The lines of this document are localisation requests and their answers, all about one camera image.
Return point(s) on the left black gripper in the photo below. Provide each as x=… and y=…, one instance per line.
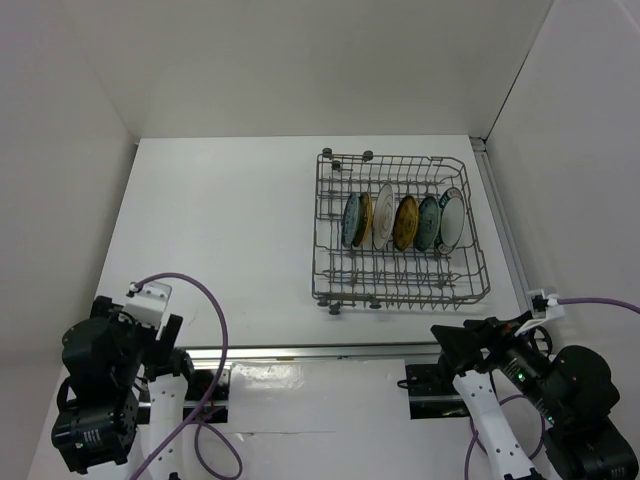
x=154, y=350

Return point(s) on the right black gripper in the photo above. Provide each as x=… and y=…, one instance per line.
x=457, y=341

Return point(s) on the blue floral plate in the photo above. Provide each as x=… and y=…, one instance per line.
x=428, y=224
x=350, y=219

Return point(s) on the yellow patterned plate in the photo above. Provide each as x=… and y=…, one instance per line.
x=364, y=219
x=405, y=223

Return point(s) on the white plate green lettered rim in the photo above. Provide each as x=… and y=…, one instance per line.
x=452, y=219

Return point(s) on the white plate thin green rings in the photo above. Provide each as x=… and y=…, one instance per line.
x=384, y=215

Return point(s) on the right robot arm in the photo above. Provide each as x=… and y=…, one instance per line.
x=573, y=391

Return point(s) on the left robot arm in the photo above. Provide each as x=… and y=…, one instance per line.
x=114, y=361

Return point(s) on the aluminium rail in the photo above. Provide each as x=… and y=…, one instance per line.
x=424, y=352

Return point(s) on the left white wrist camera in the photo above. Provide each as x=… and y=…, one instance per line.
x=147, y=304

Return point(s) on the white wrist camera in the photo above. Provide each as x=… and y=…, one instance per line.
x=544, y=307
x=147, y=304

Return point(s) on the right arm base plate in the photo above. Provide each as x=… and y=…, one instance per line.
x=431, y=394

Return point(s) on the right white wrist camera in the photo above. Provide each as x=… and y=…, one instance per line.
x=544, y=307

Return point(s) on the grey wire dish rack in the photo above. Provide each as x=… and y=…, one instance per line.
x=376, y=275

